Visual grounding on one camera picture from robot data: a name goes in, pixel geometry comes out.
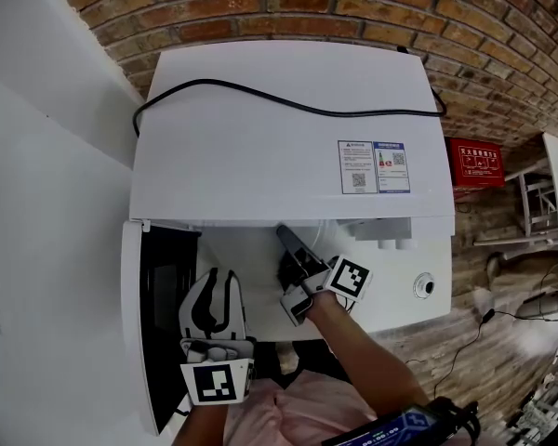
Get person's left forearm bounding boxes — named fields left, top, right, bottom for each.
left=171, top=401, right=229, bottom=446

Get white microwave oven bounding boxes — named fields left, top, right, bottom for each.
left=128, top=39, right=457, bottom=253

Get black floor cable with adapter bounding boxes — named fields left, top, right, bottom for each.
left=406, top=257, right=558, bottom=399

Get person's right forearm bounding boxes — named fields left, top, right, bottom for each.
left=306, top=290, right=432, bottom=413

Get wrist-worn screen device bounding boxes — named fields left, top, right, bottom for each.
left=320, top=397, right=483, bottom=446

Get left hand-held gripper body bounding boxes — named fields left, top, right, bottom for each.
left=179, top=336, right=257, bottom=406

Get grey round cable grommet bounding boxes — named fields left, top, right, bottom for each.
left=412, top=271, right=436, bottom=300

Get grey floor device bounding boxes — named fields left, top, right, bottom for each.
left=515, top=290, right=558, bottom=321

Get person's pink shirt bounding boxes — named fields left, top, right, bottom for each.
left=222, top=369, right=378, bottom=446

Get white warning sticker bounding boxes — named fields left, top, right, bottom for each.
left=338, top=139, right=379, bottom=196

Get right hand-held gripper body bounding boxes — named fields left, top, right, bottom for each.
left=278, top=254, right=373, bottom=328

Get person's black trousers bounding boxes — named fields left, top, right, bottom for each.
left=253, top=339, right=354, bottom=386

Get black power cable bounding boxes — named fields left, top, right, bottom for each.
left=132, top=46, right=447, bottom=138

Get metal equipment pile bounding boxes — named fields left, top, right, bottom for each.
left=515, top=346, right=558, bottom=436

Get red fire extinguisher cabinet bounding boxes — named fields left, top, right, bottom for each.
left=448, top=137, right=506, bottom=199

